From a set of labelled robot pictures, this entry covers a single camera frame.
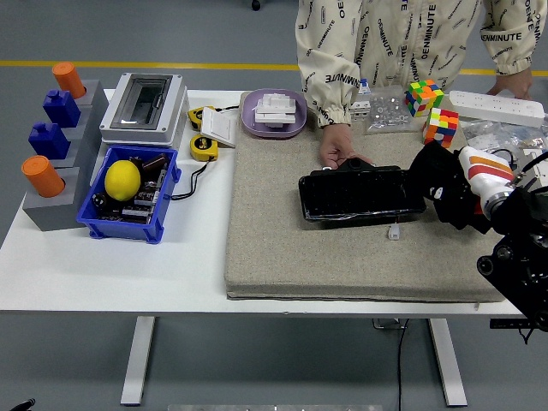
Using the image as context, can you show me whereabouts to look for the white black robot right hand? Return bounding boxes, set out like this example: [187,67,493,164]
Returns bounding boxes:
[429,146,515,214]

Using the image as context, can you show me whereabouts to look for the person's right hand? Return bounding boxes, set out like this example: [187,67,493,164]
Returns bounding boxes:
[319,122,375,169]

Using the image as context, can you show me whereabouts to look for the person's left hand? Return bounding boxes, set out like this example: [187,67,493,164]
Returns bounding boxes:
[485,66,533,100]

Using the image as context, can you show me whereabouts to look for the black rag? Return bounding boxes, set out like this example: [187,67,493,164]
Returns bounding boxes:
[406,140,493,235]

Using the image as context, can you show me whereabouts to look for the white power strip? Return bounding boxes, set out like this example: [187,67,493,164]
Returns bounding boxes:
[448,89,546,128]

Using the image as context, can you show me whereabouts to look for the clear plastic parts bags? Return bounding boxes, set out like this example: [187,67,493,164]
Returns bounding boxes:
[461,118,548,151]

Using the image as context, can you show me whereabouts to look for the white blue circuit breaker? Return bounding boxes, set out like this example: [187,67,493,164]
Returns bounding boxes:
[349,78,372,124]

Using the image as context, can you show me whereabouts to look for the white grey breaker device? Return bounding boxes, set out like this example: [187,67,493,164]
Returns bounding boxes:
[517,147,548,189]

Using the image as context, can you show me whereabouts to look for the clear bag of metal nuts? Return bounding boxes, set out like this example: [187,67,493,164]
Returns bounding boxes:
[362,85,414,136]

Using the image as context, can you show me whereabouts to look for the colourful puzzle cube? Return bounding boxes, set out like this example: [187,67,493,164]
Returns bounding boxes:
[404,78,444,118]
[422,107,460,149]

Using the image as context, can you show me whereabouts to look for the purple bowl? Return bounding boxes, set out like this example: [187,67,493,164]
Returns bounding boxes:
[239,88,308,139]

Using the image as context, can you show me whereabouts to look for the grey-brown mat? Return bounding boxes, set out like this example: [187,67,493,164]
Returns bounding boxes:
[223,89,513,304]

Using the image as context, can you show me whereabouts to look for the white table leg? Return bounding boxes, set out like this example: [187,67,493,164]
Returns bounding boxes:
[120,316,157,407]
[426,319,468,408]

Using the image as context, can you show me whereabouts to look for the person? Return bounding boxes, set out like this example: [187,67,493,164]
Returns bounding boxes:
[295,0,548,128]

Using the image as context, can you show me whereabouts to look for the yellow tape measure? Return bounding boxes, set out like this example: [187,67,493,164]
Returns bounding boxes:
[188,134,219,163]
[187,105,216,132]

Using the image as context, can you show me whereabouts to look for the black table control box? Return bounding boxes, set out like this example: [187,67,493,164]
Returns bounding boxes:
[489,319,530,331]

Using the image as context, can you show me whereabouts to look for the grey stepped block holder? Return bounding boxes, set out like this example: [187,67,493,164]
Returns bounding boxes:
[21,79,109,233]

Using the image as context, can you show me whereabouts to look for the grey distribution box clear lid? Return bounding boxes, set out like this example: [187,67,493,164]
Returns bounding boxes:
[98,72,190,150]

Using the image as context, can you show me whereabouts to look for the blue plastic bin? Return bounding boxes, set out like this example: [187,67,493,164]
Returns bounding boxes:
[75,144,182,246]

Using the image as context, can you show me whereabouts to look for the yellow lemon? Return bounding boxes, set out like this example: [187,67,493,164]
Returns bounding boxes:
[104,159,142,202]

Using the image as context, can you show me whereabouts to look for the orange cylinder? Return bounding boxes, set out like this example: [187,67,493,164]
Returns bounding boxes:
[51,62,87,100]
[21,155,66,200]

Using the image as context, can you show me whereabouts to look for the blue block with knob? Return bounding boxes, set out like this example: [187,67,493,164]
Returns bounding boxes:
[42,89,82,129]
[27,122,71,161]

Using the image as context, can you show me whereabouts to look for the thin black wire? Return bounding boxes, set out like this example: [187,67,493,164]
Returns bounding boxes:
[490,147,521,166]

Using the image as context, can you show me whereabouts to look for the stack of white switch blocks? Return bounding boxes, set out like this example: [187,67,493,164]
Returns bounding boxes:
[253,92,299,129]

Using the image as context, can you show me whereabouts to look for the white wall switch plate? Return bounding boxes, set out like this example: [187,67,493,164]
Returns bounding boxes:
[200,106,238,150]

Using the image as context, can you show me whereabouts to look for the black tape measure strap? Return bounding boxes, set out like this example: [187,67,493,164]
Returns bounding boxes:
[170,158,217,201]

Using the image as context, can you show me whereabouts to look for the metal bracket under table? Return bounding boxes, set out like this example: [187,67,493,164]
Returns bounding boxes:
[371,318,408,331]

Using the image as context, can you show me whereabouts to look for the black cable under table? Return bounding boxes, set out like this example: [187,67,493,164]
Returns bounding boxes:
[396,319,410,411]

